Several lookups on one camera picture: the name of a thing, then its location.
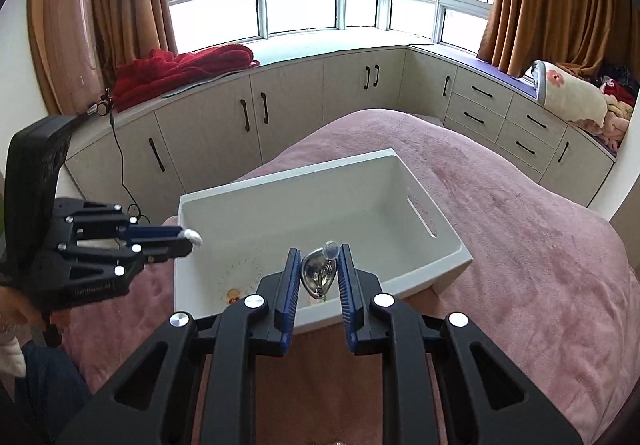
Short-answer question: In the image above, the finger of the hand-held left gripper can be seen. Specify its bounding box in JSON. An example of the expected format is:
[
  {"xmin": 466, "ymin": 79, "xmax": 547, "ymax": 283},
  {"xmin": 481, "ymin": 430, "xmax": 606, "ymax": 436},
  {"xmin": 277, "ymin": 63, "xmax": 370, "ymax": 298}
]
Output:
[
  {"xmin": 52, "ymin": 197, "xmax": 189, "ymax": 247},
  {"xmin": 42, "ymin": 239, "xmax": 194, "ymax": 287}
]

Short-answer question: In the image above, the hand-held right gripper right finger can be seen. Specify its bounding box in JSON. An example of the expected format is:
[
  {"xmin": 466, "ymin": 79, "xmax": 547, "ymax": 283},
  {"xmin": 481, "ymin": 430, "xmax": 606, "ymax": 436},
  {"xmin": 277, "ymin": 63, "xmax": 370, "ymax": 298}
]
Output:
[{"xmin": 337, "ymin": 244, "xmax": 584, "ymax": 445}]

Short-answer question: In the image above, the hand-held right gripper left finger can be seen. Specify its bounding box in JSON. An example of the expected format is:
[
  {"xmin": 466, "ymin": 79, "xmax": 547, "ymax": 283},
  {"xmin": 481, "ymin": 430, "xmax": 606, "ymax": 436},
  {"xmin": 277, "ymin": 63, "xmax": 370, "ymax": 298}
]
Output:
[{"xmin": 55, "ymin": 248, "xmax": 302, "ymax": 445}]

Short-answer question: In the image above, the white plastic bin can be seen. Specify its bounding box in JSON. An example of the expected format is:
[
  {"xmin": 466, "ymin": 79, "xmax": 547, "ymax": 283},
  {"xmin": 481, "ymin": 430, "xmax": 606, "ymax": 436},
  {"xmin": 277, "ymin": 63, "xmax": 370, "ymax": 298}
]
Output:
[{"xmin": 173, "ymin": 148, "xmax": 473, "ymax": 337}]

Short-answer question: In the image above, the person's left hand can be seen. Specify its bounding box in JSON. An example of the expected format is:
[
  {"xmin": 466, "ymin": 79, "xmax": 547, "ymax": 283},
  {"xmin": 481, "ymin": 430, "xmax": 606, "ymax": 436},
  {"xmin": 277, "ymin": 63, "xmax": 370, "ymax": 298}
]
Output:
[{"xmin": 0, "ymin": 283, "xmax": 49, "ymax": 332}]

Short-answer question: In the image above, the beige window seat cabinet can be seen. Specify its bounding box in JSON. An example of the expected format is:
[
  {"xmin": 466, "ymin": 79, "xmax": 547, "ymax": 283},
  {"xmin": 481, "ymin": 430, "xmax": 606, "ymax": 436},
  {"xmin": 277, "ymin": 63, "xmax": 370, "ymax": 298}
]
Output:
[{"xmin": 65, "ymin": 46, "xmax": 619, "ymax": 222}]

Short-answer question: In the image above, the red blanket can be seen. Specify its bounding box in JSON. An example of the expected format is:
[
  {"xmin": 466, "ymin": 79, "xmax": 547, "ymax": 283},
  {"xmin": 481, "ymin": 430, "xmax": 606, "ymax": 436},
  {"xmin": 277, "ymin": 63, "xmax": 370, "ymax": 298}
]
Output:
[{"xmin": 111, "ymin": 44, "xmax": 261, "ymax": 114}]

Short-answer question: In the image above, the pink bed blanket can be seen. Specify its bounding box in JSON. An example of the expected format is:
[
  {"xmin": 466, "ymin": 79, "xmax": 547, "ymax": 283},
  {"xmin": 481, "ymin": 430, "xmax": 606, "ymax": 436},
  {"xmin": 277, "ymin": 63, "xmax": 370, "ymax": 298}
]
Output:
[{"xmin": 60, "ymin": 108, "xmax": 640, "ymax": 445}]

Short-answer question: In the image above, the person's leg in jeans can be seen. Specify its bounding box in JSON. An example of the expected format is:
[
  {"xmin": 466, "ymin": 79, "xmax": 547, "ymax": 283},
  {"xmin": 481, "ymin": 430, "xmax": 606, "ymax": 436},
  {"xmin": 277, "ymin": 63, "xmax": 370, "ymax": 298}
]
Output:
[{"xmin": 14, "ymin": 340, "xmax": 97, "ymax": 445}]

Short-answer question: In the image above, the purple seat mat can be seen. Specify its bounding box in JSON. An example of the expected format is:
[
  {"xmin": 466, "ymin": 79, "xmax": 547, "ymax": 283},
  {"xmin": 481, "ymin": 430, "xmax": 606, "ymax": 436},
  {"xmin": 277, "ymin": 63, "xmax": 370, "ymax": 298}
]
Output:
[{"xmin": 452, "ymin": 52, "xmax": 540, "ymax": 100}]

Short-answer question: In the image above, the pile of clothes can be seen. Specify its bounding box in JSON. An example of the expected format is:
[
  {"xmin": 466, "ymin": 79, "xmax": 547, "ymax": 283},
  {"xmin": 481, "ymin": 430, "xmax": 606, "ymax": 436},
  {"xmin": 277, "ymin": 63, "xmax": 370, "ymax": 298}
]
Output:
[{"xmin": 590, "ymin": 64, "xmax": 640, "ymax": 156}]

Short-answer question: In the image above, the black cable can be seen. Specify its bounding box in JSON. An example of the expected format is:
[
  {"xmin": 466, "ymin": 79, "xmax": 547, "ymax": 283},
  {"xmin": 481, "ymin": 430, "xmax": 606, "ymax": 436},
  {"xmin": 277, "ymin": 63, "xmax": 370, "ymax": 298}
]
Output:
[{"xmin": 85, "ymin": 89, "xmax": 152, "ymax": 227}]

